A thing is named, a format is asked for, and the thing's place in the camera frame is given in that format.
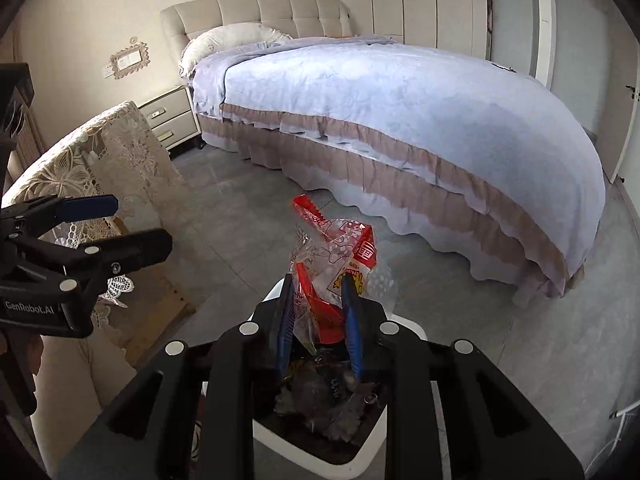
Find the beige wardrobe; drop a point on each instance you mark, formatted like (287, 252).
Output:
(425, 0)

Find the white nightstand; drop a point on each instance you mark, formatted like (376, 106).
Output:
(170, 120)

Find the red clear plastic wrapper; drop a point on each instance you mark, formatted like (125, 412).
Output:
(350, 245)

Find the clear plastic bag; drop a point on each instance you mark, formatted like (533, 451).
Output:
(305, 400)

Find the white wall socket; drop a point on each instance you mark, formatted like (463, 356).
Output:
(110, 71)

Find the white sliding door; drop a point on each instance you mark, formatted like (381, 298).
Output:
(585, 35)

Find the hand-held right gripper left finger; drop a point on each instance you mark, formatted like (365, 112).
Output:
(285, 340)

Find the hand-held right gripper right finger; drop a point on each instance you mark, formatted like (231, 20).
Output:
(352, 340)

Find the white pillow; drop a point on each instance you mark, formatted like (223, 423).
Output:
(225, 40)

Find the framed wall switch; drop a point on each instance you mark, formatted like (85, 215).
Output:
(130, 61)

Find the beige tufted headboard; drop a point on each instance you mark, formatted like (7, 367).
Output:
(270, 10)

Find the white trash bin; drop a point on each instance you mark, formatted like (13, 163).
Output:
(300, 452)

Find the bed with lavender bedding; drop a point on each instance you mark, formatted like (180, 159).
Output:
(400, 95)

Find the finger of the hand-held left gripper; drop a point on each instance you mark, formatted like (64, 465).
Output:
(135, 250)
(90, 206)

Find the wooden table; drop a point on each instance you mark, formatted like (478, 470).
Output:
(160, 300)

